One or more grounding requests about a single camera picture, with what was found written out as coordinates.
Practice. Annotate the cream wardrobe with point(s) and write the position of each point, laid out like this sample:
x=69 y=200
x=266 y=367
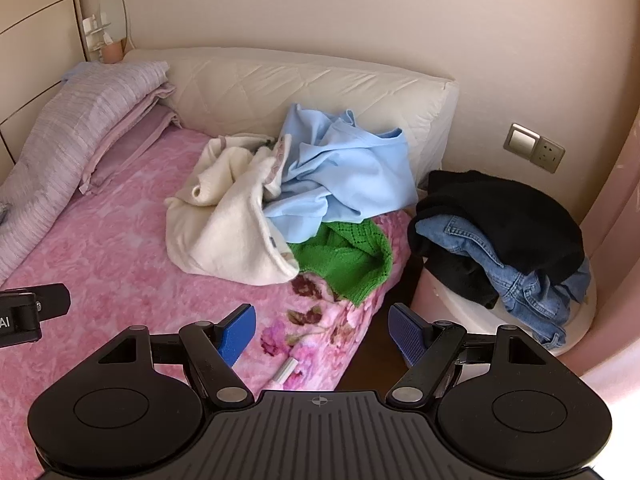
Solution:
x=30 y=35

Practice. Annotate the cream quilted headboard cushion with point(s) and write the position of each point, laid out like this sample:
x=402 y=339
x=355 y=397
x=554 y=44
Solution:
x=300 y=80

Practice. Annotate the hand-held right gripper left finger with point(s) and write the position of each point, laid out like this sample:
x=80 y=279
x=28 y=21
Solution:
x=242 y=332

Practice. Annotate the white wall shelf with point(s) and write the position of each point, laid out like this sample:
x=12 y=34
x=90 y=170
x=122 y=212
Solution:
x=96 y=35

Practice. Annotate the light pink pillow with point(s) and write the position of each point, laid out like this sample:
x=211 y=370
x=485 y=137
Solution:
x=145 y=102

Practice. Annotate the metallic wall socket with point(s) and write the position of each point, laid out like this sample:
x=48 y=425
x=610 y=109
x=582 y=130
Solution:
x=548 y=155

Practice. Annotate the pink floral blanket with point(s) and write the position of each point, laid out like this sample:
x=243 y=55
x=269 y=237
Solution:
x=125 y=240

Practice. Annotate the black garment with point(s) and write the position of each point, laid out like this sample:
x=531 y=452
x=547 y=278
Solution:
x=500 y=210

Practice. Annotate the cream knit sweater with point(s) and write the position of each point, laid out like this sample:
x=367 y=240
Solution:
x=225 y=230

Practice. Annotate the pink cup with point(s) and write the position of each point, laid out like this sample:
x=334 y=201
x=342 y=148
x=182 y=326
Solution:
x=112 y=51

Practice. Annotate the mauve pillow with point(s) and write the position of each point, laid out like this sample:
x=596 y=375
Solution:
x=135 y=145

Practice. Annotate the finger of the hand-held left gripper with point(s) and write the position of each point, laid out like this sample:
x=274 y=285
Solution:
x=52 y=301

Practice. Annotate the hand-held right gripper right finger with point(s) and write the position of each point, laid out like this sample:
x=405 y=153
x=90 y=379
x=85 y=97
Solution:
x=406 y=335

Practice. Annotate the small white tube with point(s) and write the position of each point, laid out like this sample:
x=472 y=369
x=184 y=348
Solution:
x=285 y=374

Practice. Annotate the oval wall mirror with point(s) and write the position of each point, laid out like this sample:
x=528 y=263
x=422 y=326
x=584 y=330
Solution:
x=112 y=7

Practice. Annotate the blue jeans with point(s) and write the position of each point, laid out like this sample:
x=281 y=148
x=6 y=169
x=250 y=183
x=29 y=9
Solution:
x=525 y=290

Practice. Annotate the green knit sweater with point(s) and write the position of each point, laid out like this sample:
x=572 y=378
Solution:
x=345 y=265

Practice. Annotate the lilac striped quilt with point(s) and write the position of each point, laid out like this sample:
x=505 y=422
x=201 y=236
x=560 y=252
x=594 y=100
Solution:
x=65 y=130

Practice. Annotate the light blue garment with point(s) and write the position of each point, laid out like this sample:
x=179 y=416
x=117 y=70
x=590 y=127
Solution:
x=350 y=170

